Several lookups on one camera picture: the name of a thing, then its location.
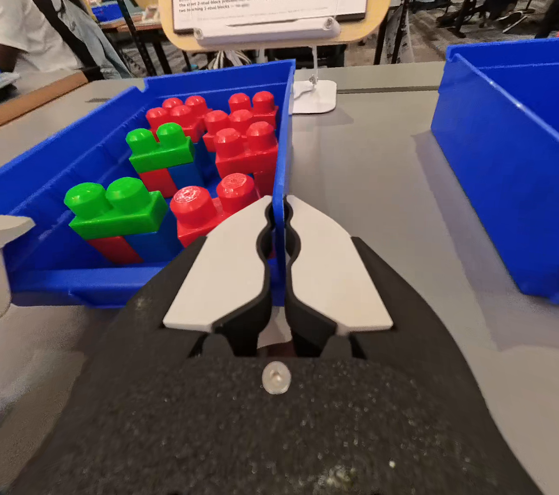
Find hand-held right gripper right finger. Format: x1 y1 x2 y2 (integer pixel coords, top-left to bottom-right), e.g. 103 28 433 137
284 195 394 357

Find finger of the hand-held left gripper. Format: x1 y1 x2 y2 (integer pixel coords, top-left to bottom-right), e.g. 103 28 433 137
0 215 36 249
0 251 13 318

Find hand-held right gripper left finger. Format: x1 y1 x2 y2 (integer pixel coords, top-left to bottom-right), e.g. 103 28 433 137
162 195 273 356

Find blue plastic bin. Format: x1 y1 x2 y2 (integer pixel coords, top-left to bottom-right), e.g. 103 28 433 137
0 59 298 309
430 38 559 304
91 2 126 23

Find cluster of assembled block bridges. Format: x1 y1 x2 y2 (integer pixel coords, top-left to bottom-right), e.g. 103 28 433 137
64 91 280 265

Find grey desk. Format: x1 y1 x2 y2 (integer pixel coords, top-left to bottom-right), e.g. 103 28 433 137
0 61 559 495

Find wood-edged grey table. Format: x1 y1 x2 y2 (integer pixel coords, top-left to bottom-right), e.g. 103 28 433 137
0 71 91 127

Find denim jacket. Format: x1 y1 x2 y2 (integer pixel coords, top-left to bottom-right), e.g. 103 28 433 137
9 0 132 79

